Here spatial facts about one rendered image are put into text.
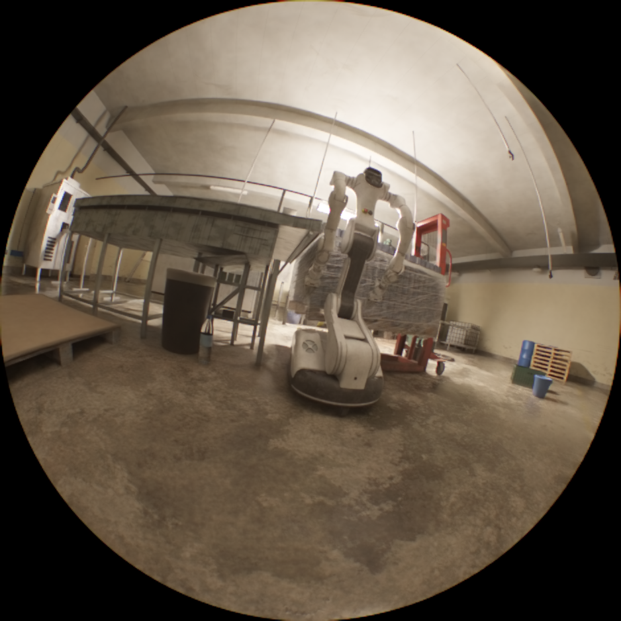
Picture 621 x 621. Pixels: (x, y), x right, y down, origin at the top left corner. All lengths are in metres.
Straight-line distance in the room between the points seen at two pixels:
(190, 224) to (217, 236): 0.26
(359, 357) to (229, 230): 1.22
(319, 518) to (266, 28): 5.13
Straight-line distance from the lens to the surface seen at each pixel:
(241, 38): 4.84
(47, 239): 5.26
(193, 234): 1.62
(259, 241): 1.51
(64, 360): 1.32
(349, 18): 4.32
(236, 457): 0.73
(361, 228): 1.29
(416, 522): 0.72
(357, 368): 0.97
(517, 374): 3.83
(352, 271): 1.25
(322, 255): 1.11
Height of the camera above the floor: 0.53
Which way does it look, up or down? 2 degrees down
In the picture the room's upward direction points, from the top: 12 degrees clockwise
